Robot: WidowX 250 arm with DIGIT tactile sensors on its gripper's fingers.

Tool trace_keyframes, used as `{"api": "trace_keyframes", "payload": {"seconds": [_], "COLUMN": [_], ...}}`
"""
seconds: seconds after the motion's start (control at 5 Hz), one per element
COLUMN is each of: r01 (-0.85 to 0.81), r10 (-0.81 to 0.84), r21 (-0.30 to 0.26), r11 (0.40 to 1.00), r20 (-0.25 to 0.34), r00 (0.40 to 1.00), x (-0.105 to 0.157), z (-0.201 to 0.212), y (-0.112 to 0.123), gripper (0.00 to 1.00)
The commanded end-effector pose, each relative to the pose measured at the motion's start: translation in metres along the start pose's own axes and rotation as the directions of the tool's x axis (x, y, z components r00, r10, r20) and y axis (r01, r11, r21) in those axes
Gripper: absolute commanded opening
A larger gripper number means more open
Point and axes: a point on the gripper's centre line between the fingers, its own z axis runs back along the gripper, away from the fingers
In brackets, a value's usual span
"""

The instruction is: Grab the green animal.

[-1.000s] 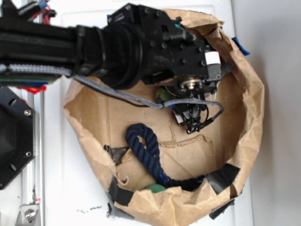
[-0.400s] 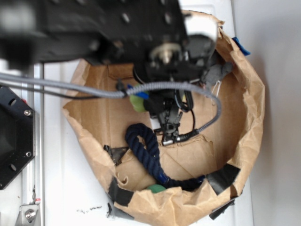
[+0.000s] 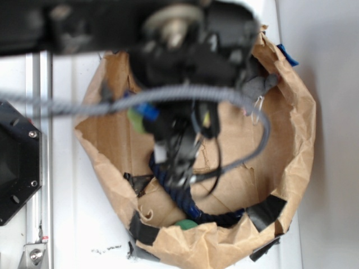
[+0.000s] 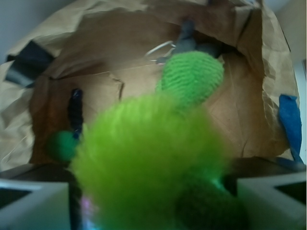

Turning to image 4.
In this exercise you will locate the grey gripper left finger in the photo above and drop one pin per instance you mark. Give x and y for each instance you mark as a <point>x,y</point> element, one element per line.
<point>34,205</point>

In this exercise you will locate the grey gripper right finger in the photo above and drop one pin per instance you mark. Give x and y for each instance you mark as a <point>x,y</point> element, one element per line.
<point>272,202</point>

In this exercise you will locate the green plush animal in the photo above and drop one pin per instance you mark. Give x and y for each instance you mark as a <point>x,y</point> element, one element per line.
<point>157,162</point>

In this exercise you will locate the green ball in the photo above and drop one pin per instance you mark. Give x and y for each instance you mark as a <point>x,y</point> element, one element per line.
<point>61,145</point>

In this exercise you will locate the blue tape strip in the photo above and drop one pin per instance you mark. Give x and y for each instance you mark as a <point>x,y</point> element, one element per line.
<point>289,115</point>

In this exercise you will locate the black tape patch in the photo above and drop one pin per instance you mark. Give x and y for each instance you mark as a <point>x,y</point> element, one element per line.
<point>28,65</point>

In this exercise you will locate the brown paper bag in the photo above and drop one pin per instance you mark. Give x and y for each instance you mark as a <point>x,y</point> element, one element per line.
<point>99,46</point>

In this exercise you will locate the grey plush mouse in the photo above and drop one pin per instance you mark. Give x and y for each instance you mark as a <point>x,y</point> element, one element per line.
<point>184,43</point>

